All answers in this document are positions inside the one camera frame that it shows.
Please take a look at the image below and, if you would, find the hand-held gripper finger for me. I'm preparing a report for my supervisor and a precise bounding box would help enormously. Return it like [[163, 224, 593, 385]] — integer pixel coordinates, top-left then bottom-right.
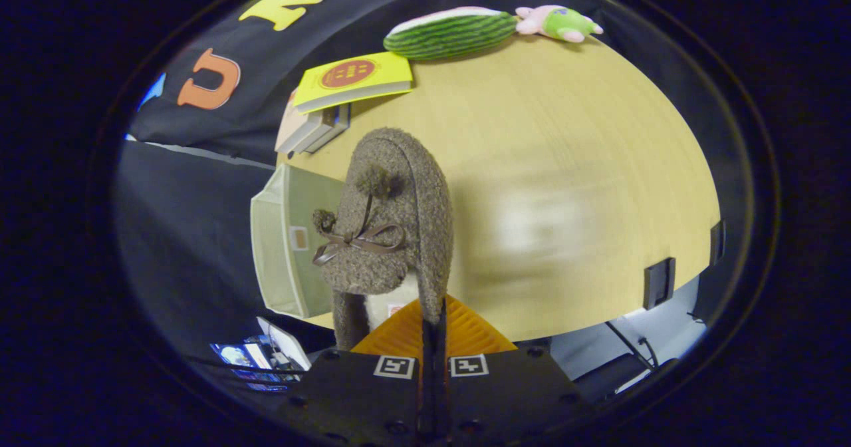
[[289, 297, 432, 447], [435, 295, 596, 447]]

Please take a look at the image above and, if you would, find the brown fuzzy slipper shoe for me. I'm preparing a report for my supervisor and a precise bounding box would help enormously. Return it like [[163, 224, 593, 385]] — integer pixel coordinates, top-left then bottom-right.
[[312, 127, 454, 351]]

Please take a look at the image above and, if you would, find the pale green fabric storage box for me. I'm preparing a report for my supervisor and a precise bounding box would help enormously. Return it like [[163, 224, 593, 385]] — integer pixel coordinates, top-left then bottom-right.
[[250, 163, 346, 320]]

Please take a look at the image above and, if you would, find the blue printed carton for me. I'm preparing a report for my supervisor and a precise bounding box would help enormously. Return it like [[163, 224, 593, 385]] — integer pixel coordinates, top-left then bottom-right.
[[210, 337, 287, 392]]

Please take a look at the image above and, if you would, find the dark cover book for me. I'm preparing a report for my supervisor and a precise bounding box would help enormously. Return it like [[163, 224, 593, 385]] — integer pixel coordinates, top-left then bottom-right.
[[303, 103, 351, 154]]

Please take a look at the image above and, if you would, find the beige book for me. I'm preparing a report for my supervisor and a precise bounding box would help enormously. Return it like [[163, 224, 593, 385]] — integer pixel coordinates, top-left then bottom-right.
[[275, 88, 333, 154]]

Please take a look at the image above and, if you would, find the yellow book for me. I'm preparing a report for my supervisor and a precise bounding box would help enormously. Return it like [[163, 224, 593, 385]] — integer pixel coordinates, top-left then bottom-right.
[[293, 51, 414, 114]]

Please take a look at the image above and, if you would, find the watermelon slice plush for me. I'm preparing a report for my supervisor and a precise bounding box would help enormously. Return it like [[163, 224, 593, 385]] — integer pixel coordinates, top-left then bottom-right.
[[384, 6, 518, 61]]

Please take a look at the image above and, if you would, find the pink and green plush toy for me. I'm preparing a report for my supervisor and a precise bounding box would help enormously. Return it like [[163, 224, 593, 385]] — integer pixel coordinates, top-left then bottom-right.
[[515, 5, 604, 43]]

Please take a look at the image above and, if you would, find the white device with cables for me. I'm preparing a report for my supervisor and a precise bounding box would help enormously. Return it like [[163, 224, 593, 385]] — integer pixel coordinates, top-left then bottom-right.
[[256, 317, 312, 372]]

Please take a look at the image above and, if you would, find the black cable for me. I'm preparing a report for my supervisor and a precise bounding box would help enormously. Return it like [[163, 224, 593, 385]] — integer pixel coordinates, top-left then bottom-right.
[[604, 319, 659, 371]]

